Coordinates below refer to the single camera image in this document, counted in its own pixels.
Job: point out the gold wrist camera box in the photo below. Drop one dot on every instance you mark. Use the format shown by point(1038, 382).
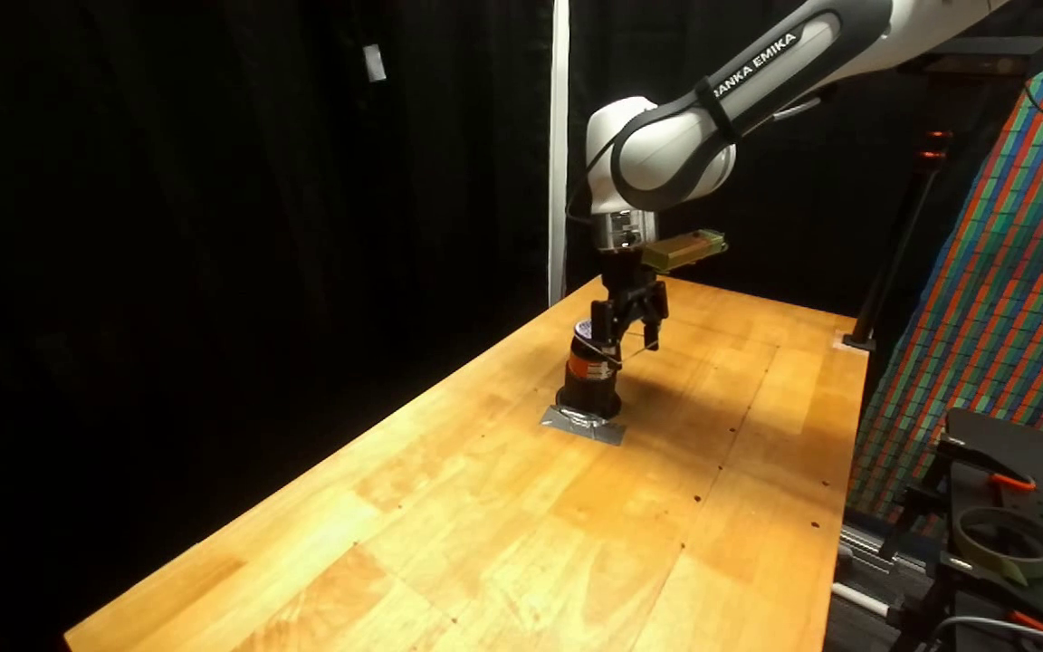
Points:
point(684, 251)

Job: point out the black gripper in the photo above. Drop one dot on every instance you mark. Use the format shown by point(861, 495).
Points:
point(630, 283)

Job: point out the grey tape roll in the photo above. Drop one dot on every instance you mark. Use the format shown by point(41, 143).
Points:
point(967, 544)

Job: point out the silver aluminium frame rail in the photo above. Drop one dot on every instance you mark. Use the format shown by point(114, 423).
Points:
point(883, 568)

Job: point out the black stand with orange knobs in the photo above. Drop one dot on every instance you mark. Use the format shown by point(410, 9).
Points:
point(904, 242)

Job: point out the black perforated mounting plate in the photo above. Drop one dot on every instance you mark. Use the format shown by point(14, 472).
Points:
point(1030, 453)

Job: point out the colourful striped pattern board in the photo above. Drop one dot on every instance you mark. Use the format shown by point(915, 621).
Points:
point(1011, 302)

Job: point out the small white tag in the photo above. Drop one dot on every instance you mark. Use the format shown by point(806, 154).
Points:
point(373, 62)

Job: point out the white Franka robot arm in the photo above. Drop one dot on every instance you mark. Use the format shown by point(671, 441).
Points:
point(678, 145)

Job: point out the white vertical pole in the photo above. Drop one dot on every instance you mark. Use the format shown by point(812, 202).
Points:
point(559, 145)

